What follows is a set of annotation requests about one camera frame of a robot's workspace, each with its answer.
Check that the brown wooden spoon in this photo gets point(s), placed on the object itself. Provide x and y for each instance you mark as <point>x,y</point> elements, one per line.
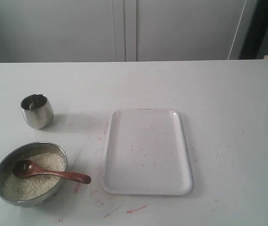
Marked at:
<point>27,168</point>

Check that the small steel cup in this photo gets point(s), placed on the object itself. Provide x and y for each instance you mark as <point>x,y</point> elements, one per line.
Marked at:
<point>37,111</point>

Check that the white rectangular tray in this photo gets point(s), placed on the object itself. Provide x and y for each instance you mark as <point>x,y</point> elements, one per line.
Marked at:
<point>146,154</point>

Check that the white cabinet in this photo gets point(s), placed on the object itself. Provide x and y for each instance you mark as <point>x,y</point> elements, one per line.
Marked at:
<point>122,30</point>

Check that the steel bowl of rice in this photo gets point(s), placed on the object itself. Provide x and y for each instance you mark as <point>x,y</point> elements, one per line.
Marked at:
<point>31,191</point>

